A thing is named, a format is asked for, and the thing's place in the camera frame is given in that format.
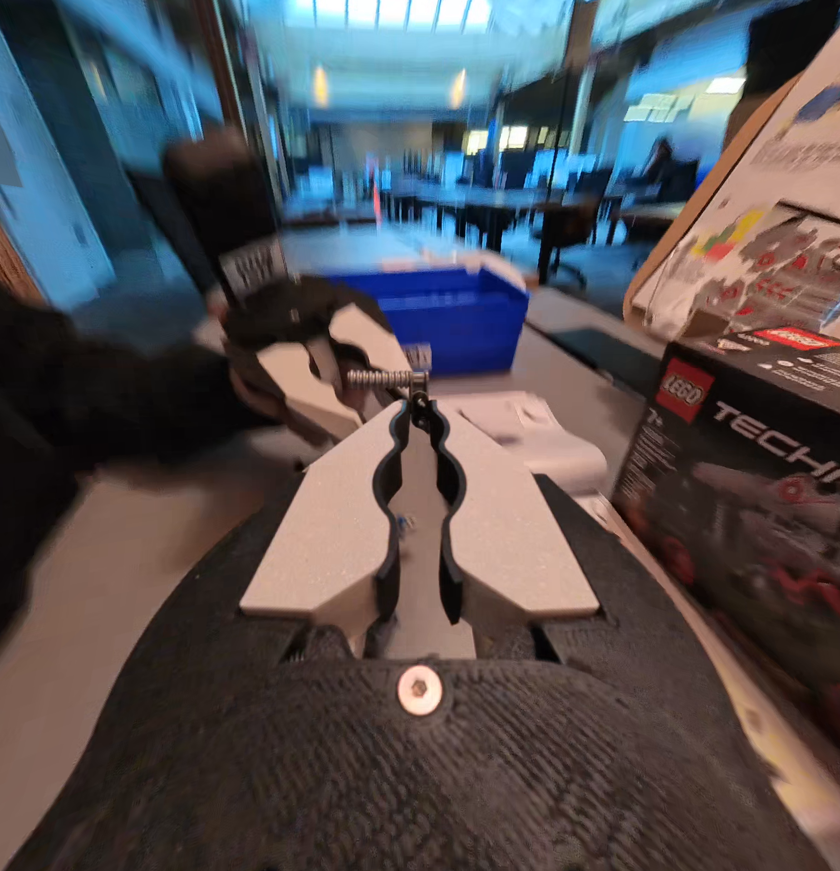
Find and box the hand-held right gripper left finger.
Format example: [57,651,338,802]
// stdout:
[239,400,410,657]

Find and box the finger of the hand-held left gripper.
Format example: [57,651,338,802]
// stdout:
[328,303,414,409]
[255,339,366,445]

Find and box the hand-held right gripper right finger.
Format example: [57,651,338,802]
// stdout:
[427,400,601,660]

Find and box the toy spring shock absorber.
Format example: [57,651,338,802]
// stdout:
[346,369,436,434]

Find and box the person's left forearm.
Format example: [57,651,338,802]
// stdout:
[0,272,257,654]

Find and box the grey desk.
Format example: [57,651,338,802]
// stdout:
[0,225,673,871]

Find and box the person's left hand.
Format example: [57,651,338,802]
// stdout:
[222,337,291,426]

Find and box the blue plastic bin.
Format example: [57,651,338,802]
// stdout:
[323,267,531,377]

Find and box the white plastic bag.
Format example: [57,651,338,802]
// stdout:
[452,393,610,494]

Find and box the dark background table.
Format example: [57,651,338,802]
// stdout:
[384,178,686,274]

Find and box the black office chair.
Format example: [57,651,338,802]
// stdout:
[534,196,599,291]

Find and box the black toy set box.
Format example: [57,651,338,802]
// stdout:
[609,332,840,758]

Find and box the open instruction booklet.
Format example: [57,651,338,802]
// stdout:
[600,493,840,841]

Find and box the white printed cardboard box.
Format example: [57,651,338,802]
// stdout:
[623,12,840,343]

